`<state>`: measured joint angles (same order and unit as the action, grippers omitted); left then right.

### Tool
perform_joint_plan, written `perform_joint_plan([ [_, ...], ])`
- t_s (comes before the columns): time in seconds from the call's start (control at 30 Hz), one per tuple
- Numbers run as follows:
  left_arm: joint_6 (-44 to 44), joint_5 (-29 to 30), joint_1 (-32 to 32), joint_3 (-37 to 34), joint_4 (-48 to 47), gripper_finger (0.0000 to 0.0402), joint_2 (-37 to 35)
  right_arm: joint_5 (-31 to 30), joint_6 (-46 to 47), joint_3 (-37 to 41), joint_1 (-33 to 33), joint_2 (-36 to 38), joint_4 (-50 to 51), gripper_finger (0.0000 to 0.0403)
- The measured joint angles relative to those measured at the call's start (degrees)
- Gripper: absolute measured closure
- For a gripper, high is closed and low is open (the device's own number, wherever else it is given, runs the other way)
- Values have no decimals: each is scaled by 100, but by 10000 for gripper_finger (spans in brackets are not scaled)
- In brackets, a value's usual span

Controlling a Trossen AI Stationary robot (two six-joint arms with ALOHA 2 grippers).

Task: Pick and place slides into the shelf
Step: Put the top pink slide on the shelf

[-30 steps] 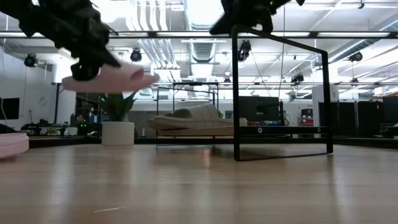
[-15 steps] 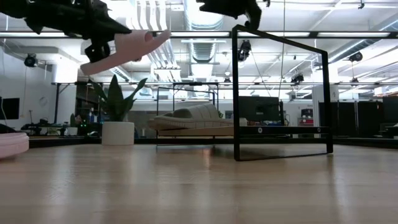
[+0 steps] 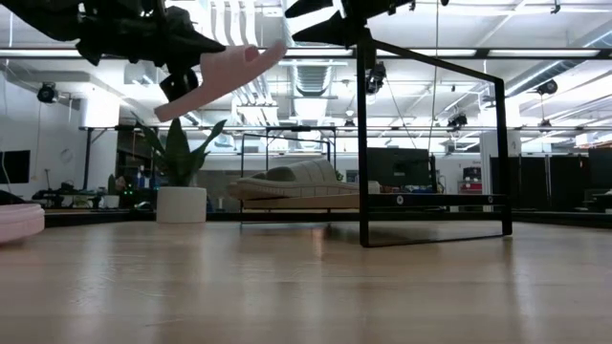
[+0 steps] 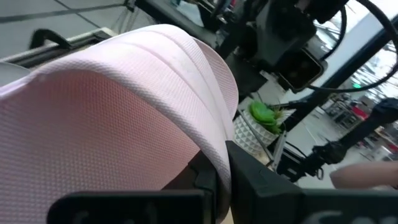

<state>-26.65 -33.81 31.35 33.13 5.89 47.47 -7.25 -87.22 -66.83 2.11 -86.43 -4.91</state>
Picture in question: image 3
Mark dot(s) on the small cactus in white pot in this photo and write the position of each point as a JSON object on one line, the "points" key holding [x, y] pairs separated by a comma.
{"points": [[111, 200]]}

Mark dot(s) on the pink rubber slide sandal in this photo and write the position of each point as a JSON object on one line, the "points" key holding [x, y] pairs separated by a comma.
{"points": [[229, 76], [19, 222]]}

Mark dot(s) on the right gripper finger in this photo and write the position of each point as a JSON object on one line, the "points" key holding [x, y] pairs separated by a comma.
{"points": [[337, 32], [311, 7]]}

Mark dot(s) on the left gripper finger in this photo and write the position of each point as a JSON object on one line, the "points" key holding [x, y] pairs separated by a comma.
{"points": [[203, 47]]}

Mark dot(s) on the black wall screen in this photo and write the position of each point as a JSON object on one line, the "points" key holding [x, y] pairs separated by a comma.
{"points": [[14, 167]]}

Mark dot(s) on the black room partition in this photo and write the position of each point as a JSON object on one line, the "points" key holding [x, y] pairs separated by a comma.
{"points": [[550, 181]]}

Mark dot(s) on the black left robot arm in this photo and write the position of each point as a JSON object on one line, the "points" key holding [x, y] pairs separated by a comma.
{"points": [[38, 14]]}

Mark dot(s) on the snake plant in white pot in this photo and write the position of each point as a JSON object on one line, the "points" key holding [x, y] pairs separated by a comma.
{"points": [[181, 205]]}

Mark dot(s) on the black aluminium rig frame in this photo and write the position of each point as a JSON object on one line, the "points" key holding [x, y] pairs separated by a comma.
{"points": [[550, 219]]}

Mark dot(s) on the wooden shelf with black frame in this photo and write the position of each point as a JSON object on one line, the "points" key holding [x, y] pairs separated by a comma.
{"points": [[296, 203]]}

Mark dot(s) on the black hanging ceiling spotlight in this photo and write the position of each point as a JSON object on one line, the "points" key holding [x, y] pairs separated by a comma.
{"points": [[458, 120], [547, 87], [378, 74], [46, 92]]}

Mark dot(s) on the silver ribbed ceiling duct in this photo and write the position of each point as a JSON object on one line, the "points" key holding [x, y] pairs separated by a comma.
{"points": [[311, 79]]}

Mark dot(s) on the black background monitor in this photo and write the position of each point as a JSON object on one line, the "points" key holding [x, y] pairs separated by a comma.
{"points": [[401, 167]]}

